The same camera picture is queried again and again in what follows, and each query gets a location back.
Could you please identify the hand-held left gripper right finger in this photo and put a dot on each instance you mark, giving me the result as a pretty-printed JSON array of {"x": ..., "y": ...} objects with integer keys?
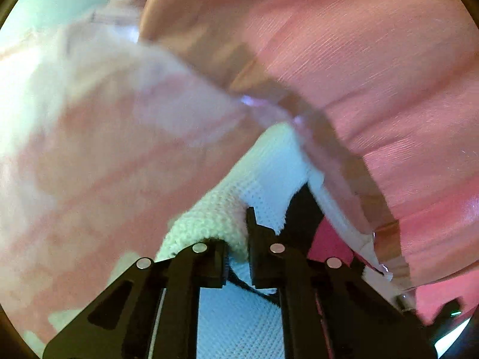
[{"x": 265, "y": 261}]

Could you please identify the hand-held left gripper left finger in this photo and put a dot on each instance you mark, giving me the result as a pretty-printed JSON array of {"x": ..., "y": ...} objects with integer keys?
[{"x": 183, "y": 269}]

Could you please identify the white knit sweater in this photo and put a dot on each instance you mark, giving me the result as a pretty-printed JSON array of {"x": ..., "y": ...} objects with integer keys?
[{"x": 209, "y": 217}]

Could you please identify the pink printed blanket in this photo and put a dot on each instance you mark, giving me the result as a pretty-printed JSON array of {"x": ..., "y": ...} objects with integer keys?
[{"x": 93, "y": 157}]

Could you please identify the pink satin-trimmed blanket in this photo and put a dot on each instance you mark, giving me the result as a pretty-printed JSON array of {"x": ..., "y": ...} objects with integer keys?
[{"x": 355, "y": 63}]

